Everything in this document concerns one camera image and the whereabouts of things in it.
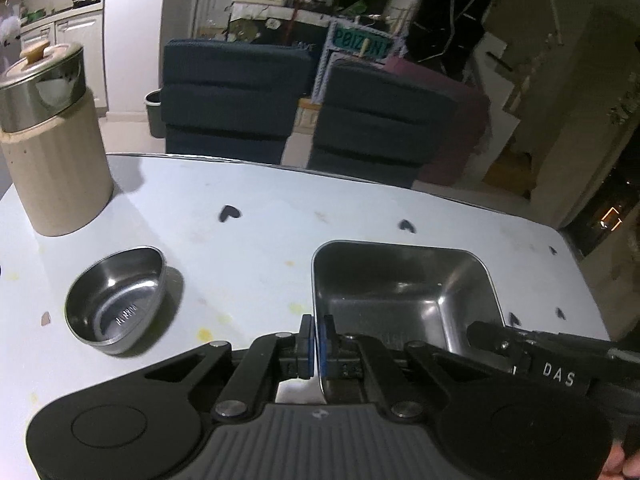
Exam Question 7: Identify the white kitchen cabinets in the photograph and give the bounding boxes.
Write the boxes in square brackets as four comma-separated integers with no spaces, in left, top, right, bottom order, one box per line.
[0,5,108,116]

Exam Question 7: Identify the person's right hand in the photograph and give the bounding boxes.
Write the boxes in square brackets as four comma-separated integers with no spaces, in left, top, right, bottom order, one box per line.
[600,447,640,480]

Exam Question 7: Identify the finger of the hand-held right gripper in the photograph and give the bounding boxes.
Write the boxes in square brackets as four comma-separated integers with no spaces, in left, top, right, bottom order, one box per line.
[467,321,531,371]

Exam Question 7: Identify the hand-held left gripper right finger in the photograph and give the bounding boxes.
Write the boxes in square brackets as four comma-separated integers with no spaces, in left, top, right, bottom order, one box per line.
[319,313,501,420]

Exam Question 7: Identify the mauve padded chair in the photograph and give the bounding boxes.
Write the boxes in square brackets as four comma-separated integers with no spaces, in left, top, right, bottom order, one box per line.
[385,56,493,188]

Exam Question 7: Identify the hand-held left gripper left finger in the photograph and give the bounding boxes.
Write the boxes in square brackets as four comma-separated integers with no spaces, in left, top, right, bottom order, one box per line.
[145,313,317,421]

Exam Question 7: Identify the dark trash bin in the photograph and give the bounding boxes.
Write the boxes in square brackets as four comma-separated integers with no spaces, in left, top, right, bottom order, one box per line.
[145,89,166,137]

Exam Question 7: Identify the teal sign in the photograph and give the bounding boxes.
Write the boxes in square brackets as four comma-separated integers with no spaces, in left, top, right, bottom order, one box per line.
[327,24,393,61]

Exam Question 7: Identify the rectangular steel container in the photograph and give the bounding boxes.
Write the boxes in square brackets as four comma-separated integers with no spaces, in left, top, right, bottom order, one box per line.
[311,240,507,407]

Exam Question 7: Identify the dark blue padded chair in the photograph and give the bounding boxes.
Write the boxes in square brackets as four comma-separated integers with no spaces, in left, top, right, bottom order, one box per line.
[306,57,458,190]
[161,39,313,166]

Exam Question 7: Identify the small oval steel bowl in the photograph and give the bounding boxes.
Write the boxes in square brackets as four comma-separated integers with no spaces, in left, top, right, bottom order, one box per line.
[64,246,167,356]

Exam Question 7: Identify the beige canister with steel lid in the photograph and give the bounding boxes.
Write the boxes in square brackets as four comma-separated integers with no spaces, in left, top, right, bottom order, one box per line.
[0,40,115,237]

